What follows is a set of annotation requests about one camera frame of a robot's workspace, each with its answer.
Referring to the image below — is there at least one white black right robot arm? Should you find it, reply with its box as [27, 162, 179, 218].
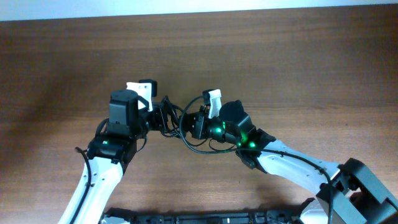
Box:
[178, 100, 397, 223]

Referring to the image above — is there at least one thick black HDMI cable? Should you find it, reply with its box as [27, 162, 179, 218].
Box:
[159, 95, 187, 139]

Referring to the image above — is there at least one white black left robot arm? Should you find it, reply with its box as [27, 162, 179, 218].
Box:
[59, 89, 157, 223]

